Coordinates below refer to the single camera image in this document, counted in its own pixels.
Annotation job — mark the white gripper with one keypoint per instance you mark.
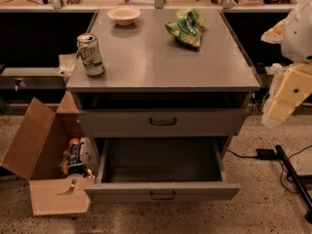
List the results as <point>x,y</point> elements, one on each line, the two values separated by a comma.
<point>298,33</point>

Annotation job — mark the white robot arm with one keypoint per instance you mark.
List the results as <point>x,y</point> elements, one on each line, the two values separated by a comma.
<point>294,34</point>

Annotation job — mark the grey drawer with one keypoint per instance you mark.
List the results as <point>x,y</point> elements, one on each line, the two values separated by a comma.
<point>161,169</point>
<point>218,122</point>

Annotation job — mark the open cardboard box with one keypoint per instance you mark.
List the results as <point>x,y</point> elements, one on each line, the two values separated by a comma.
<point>35,154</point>

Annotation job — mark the black power adapter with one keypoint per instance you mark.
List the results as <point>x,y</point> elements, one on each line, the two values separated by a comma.
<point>266,154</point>

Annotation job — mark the white paper bowl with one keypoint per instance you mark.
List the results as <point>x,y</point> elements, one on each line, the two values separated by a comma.
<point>124,15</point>

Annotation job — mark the grey drawer cabinet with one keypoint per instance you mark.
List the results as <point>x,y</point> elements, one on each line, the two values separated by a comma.
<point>147,68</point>

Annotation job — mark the green white soda can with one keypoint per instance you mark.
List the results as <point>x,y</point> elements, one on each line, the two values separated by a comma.
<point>88,50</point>

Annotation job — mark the green chip bag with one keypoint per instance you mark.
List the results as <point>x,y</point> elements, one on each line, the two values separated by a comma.
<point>188,27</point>

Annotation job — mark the grey top drawer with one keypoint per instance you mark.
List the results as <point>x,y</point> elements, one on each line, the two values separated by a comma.
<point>218,122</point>

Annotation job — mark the black metal stand leg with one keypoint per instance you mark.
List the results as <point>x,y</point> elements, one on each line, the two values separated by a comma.
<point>297,181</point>

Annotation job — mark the snack packages in box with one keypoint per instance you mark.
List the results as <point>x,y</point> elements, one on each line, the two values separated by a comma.
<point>79,158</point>

